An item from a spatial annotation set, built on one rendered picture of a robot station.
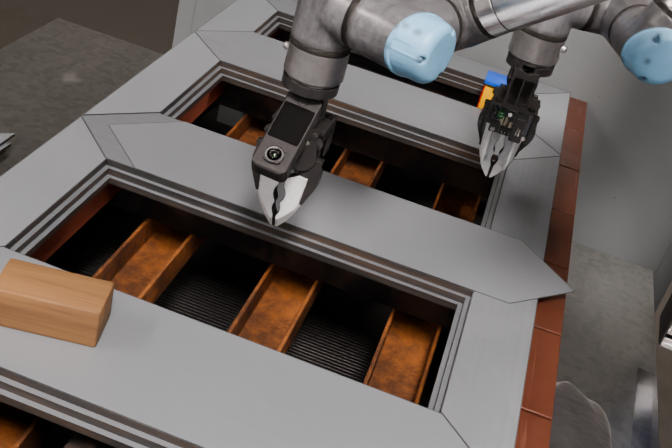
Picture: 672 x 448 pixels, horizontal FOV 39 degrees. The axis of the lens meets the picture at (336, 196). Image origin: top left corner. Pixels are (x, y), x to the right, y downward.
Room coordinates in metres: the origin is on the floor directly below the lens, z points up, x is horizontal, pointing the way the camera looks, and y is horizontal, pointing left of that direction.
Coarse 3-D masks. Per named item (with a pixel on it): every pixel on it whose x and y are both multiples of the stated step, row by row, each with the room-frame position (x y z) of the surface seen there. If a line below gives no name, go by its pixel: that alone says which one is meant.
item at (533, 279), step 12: (528, 252) 1.24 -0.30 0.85; (516, 264) 1.20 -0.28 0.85; (528, 264) 1.20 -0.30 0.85; (540, 264) 1.21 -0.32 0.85; (516, 276) 1.16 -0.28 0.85; (528, 276) 1.17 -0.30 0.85; (540, 276) 1.18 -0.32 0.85; (552, 276) 1.19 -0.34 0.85; (516, 288) 1.13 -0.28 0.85; (528, 288) 1.14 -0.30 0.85; (540, 288) 1.15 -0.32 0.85; (552, 288) 1.16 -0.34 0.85; (516, 300) 1.10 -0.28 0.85
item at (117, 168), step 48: (192, 96) 1.48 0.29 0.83; (432, 144) 1.55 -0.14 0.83; (96, 192) 1.12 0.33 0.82; (144, 192) 1.15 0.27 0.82; (192, 192) 1.16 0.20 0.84; (288, 240) 1.13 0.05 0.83; (432, 288) 1.10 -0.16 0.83; (0, 384) 0.71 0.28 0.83; (96, 432) 0.69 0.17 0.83; (144, 432) 0.70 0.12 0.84
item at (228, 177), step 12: (228, 144) 1.31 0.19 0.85; (240, 144) 1.32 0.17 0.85; (216, 156) 1.27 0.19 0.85; (228, 156) 1.28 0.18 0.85; (240, 156) 1.29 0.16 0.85; (204, 168) 1.22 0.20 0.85; (216, 168) 1.23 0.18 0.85; (228, 168) 1.24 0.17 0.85; (240, 168) 1.25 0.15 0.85; (204, 180) 1.19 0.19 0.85; (216, 180) 1.20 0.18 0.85; (228, 180) 1.21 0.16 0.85; (240, 180) 1.22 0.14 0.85; (252, 180) 1.23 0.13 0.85; (204, 192) 1.16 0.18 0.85; (216, 192) 1.17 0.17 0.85; (228, 192) 1.17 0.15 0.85; (240, 192) 1.18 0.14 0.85
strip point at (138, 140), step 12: (120, 132) 1.26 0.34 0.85; (132, 132) 1.27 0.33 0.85; (144, 132) 1.28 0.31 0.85; (156, 132) 1.29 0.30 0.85; (168, 132) 1.30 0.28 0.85; (120, 144) 1.22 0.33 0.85; (132, 144) 1.23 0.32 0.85; (144, 144) 1.24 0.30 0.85; (156, 144) 1.25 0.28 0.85; (132, 156) 1.20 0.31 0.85; (144, 156) 1.21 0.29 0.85
